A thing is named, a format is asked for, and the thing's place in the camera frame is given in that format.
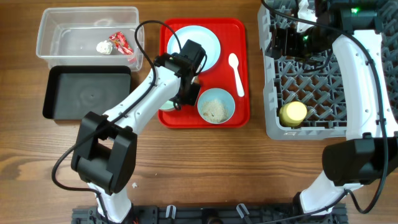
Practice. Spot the red serving tray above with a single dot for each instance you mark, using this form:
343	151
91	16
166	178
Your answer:
231	34

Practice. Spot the white tissue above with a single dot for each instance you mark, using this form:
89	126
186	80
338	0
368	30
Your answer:
105	47

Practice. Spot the black plastic tray bin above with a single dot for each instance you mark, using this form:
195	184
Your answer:
75	90

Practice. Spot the mint green bowl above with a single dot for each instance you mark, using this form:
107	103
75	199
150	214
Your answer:
168	106

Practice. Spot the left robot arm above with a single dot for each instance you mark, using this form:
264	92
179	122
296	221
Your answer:
106	146

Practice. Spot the light blue plate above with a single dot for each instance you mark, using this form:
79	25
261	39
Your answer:
206	38

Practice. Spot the rice grains pile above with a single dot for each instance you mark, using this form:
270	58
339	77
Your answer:
214	111

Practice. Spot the clear plastic bin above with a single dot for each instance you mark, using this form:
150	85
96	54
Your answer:
70	35

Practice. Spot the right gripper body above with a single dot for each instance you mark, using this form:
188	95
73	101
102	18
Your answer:
302	45

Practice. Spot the red snack wrapper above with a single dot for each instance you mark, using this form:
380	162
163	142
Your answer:
123	46

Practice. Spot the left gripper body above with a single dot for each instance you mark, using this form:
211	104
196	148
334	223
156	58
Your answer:
189	96

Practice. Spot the white plastic spoon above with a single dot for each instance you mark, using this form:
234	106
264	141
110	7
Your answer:
233	63

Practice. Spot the yellow plastic cup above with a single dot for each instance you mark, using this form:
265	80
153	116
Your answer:
292	114

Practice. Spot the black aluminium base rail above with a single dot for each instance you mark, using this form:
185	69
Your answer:
276	213

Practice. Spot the grey dishwasher rack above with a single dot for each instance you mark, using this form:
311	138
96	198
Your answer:
317	84

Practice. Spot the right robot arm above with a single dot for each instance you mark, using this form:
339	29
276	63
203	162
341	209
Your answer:
353	31

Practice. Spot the light blue bowl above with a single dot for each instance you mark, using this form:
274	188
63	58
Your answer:
222	95

